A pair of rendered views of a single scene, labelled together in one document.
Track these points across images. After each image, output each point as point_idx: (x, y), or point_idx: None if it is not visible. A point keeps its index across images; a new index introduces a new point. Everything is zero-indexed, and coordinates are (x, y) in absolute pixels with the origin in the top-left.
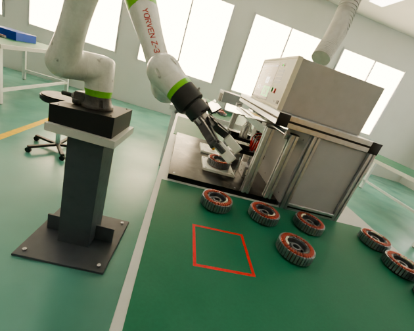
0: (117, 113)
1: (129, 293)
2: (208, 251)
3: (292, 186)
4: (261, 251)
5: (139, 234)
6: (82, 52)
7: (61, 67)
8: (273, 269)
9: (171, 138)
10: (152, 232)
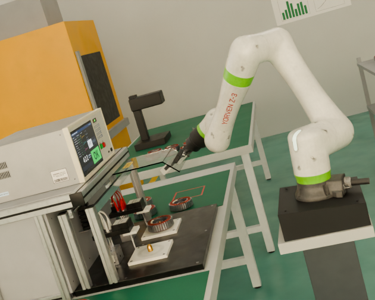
0: (284, 194)
1: (229, 175)
2: (196, 190)
3: None
4: (163, 200)
5: (230, 183)
6: (311, 120)
7: None
8: (163, 197)
9: (212, 255)
10: (224, 185)
